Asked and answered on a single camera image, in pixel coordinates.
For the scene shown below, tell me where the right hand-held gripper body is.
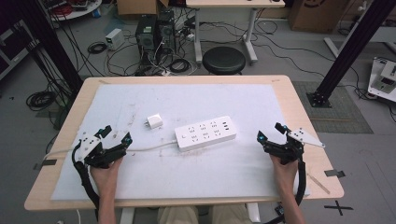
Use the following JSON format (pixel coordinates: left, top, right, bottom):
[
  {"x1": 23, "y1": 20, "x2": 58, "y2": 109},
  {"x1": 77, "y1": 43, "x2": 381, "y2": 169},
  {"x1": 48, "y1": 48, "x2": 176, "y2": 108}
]
[{"x1": 263, "y1": 127, "x2": 327, "y2": 166}]

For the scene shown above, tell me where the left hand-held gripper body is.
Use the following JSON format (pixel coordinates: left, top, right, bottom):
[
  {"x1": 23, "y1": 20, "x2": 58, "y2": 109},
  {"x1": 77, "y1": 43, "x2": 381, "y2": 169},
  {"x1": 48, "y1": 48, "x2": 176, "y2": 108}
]
[{"x1": 74, "y1": 133, "x2": 128, "y2": 170}]

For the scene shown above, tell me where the white charger plug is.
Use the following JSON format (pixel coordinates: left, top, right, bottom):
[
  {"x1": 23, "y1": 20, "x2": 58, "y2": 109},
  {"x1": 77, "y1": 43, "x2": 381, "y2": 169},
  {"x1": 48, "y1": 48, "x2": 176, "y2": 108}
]
[{"x1": 143, "y1": 112, "x2": 164, "y2": 131}]

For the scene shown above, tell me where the white power strip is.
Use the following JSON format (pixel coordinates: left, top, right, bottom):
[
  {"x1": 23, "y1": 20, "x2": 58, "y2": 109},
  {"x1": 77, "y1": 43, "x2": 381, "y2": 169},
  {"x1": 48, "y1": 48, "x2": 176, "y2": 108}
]
[{"x1": 174, "y1": 115, "x2": 238, "y2": 153}]

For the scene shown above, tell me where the person's right hand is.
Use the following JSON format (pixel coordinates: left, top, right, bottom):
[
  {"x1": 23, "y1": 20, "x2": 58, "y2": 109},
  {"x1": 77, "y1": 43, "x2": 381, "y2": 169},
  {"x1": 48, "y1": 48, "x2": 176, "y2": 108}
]
[{"x1": 268, "y1": 153, "x2": 300, "y2": 196}]

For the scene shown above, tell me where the person's left hand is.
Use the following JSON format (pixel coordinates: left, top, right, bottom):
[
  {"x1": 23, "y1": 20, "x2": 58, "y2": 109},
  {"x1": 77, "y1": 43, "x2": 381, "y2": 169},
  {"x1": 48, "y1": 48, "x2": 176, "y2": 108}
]
[{"x1": 90, "y1": 156, "x2": 125, "y2": 198}]

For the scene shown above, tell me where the grey floor mat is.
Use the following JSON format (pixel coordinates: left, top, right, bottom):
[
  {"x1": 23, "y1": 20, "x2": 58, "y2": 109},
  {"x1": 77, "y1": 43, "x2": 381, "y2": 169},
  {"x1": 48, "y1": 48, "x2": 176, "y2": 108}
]
[{"x1": 291, "y1": 80, "x2": 375, "y2": 135}]

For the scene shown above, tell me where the white table mat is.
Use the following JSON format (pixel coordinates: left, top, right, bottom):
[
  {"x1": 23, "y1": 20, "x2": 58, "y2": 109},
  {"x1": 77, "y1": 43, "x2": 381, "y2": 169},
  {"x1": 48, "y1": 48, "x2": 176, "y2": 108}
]
[{"x1": 50, "y1": 82, "x2": 312, "y2": 202}]

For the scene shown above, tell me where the white table leg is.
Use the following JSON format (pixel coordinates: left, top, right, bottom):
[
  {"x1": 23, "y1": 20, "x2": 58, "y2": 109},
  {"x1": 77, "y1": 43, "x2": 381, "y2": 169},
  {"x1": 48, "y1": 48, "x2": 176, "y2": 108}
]
[
  {"x1": 119, "y1": 206, "x2": 135, "y2": 224},
  {"x1": 246, "y1": 202, "x2": 262, "y2": 224}
]

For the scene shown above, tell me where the person's right leg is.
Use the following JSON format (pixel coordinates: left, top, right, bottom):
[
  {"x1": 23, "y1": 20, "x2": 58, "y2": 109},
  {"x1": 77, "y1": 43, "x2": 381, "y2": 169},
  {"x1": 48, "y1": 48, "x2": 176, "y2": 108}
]
[{"x1": 211, "y1": 203, "x2": 253, "y2": 224}]

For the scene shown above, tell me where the person's leg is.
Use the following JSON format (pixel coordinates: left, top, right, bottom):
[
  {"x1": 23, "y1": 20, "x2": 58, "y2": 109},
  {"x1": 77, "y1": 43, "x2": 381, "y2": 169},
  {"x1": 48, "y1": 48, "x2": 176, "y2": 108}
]
[
  {"x1": 156, "y1": 205, "x2": 200, "y2": 224},
  {"x1": 211, "y1": 203, "x2": 253, "y2": 224}
]

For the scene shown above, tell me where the black round stool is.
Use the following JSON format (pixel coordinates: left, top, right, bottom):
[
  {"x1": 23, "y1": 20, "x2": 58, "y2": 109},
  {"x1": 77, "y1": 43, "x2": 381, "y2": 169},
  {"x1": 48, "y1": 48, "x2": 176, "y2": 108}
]
[{"x1": 202, "y1": 46, "x2": 248, "y2": 77}]

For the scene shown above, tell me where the person's left leg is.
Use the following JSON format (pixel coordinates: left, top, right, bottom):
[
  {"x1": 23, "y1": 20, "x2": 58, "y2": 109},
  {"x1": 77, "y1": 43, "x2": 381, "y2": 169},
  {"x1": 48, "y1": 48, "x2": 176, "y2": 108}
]
[{"x1": 156, "y1": 205, "x2": 200, "y2": 224}]

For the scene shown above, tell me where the white power supply box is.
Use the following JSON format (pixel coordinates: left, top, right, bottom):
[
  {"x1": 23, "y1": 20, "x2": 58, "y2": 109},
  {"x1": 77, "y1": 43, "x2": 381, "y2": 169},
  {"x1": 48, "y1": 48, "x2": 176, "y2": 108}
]
[{"x1": 104, "y1": 28, "x2": 126, "y2": 51}]

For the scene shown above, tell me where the black computer tower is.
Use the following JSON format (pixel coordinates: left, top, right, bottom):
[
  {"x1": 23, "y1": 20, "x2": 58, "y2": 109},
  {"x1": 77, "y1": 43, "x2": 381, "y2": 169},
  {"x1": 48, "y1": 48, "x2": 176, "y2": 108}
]
[
  {"x1": 156, "y1": 8, "x2": 177, "y2": 57},
  {"x1": 134, "y1": 14, "x2": 159, "y2": 66}
]

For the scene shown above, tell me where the white device with panels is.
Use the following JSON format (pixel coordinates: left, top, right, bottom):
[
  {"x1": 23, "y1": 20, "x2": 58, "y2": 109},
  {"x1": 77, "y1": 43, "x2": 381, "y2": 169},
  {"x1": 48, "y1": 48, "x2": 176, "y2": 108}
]
[{"x1": 367, "y1": 56, "x2": 396, "y2": 104}]

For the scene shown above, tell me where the grey metal shelf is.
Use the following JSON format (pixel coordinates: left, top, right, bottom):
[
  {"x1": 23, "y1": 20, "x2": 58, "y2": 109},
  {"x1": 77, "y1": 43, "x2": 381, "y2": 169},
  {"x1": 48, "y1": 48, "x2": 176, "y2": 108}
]
[{"x1": 0, "y1": 20, "x2": 35, "y2": 82}]

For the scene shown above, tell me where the large cardboard box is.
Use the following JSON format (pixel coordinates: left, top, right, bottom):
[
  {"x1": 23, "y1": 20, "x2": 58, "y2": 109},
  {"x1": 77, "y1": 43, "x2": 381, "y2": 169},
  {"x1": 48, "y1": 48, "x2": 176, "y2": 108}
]
[{"x1": 287, "y1": 0, "x2": 351, "y2": 34}]

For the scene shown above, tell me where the round white table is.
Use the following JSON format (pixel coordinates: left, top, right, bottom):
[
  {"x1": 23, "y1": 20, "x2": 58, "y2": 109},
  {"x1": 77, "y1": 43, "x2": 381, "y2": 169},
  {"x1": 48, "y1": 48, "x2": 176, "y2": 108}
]
[{"x1": 40, "y1": 0, "x2": 104, "y2": 22}]

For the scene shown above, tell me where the white desk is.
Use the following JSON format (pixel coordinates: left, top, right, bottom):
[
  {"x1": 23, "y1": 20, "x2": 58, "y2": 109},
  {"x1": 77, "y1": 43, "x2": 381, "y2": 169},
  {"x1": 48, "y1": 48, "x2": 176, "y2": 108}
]
[{"x1": 185, "y1": 0, "x2": 286, "y2": 66}]

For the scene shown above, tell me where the white power strip cord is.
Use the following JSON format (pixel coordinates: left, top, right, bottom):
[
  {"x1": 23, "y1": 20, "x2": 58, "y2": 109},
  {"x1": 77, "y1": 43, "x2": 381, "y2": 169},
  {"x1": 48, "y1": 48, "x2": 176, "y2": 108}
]
[{"x1": 42, "y1": 139, "x2": 179, "y2": 161}]

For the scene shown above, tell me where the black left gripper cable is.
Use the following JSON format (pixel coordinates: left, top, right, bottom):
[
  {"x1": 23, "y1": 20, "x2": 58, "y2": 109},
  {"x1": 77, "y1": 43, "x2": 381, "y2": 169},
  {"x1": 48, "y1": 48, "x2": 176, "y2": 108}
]
[{"x1": 71, "y1": 139, "x2": 101, "y2": 219}]

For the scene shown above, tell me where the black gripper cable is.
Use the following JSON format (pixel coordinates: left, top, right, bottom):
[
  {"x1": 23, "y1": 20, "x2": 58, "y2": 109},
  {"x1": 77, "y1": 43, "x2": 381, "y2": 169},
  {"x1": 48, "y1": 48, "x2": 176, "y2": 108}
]
[
  {"x1": 71, "y1": 139, "x2": 101, "y2": 219},
  {"x1": 263, "y1": 158, "x2": 308, "y2": 224}
]

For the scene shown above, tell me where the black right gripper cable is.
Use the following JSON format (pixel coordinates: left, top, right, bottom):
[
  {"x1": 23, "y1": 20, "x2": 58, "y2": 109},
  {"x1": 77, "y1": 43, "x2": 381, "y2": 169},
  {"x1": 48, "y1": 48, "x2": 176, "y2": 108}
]
[{"x1": 263, "y1": 158, "x2": 308, "y2": 224}]

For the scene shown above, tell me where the long black floor cable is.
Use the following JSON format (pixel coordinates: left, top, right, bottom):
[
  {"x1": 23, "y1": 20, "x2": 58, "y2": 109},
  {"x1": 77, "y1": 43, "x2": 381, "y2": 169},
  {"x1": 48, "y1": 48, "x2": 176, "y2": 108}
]
[{"x1": 257, "y1": 42, "x2": 372, "y2": 96}]

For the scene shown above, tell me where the coiled black cable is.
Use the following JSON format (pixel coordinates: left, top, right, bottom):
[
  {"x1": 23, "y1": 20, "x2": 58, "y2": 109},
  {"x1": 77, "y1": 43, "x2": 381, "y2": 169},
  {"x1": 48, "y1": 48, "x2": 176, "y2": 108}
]
[
  {"x1": 87, "y1": 40, "x2": 108, "y2": 55},
  {"x1": 168, "y1": 58, "x2": 191, "y2": 75},
  {"x1": 25, "y1": 90, "x2": 57, "y2": 112}
]

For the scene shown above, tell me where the black metal frame post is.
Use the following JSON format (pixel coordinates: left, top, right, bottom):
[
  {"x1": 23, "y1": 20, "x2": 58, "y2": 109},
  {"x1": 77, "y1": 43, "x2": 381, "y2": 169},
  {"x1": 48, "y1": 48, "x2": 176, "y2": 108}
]
[
  {"x1": 305, "y1": 0, "x2": 396, "y2": 108},
  {"x1": 15, "y1": 0, "x2": 85, "y2": 94}
]

